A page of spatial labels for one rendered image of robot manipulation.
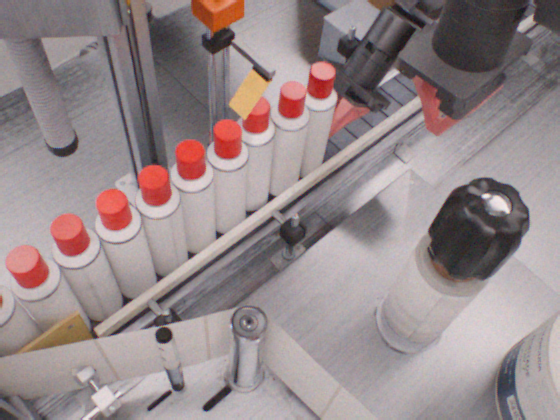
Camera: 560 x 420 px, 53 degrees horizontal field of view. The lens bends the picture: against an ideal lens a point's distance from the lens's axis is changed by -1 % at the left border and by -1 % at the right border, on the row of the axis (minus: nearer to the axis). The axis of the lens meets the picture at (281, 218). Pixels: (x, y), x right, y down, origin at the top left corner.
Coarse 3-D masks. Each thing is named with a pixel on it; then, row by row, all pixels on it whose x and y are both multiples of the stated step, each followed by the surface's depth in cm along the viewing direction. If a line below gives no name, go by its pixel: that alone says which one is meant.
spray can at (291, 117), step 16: (288, 96) 69; (304, 96) 69; (272, 112) 73; (288, 112) 71; (304, 112) 73; (288, 128) 72; (304, 128) 73; (288, 144) 75; (272, 160) 79; (288, 160) 78; (272, 176) 82; (288, 176) 81; (272, 192) 85
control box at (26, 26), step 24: (0, 0) 40; (24, 0) 40; (48, 0) 40; (72, 0) 40; (96, 0) 41; (120, 0) 42; (0, 24) 41; (24, 24) 41; (48, 24) 42; (72, 24) 42; (96, 24) 42; (120, 24) 43
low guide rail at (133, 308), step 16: (400, 112) 92; (384, 128) 90; (352, 144) 88; (368, 144) 90; (336, 160) 86; (320, 176) 85; (288, 192) 82; (272, 208) 81; (240, 224) 79; (256, 224) 80; (224, 240) 77; (208, 256) 76; (176, 272) 74; (192, 272) 76; (160, 288) 73; (128, 304) 72; (144, 304) 72; (112, 320) 70; (128, 320) 72
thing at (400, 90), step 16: (528, 16) 113; (528, 32) 113; (400, 80) 101; (400, 96) 99; (416, 96) 99; (384, 112) 96; (416, 112) 97; (352, 128) 94; (368, 128) 94; (336, 144) 92; (352, 160) 91; (304, 192) 87; (288, 208) 87; (240, 240) 82; (192, 256) 80; (176, 288) 77; (96, 336) 73
